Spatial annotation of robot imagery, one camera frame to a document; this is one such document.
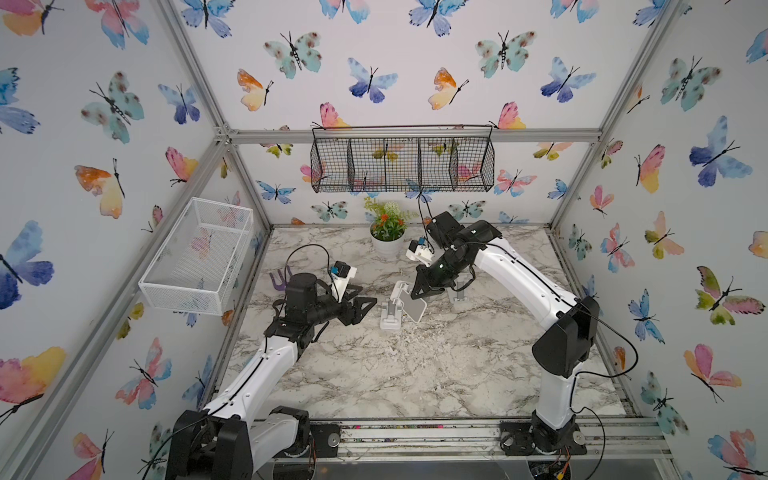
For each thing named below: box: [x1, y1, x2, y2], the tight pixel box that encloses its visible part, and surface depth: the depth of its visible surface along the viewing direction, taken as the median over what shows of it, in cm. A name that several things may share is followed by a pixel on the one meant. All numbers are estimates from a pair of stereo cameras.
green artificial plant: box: [364, 196, 419, 241], surface depth 106 cm
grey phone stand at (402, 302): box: [380, 280, 428, 330], surface depth 82 cm
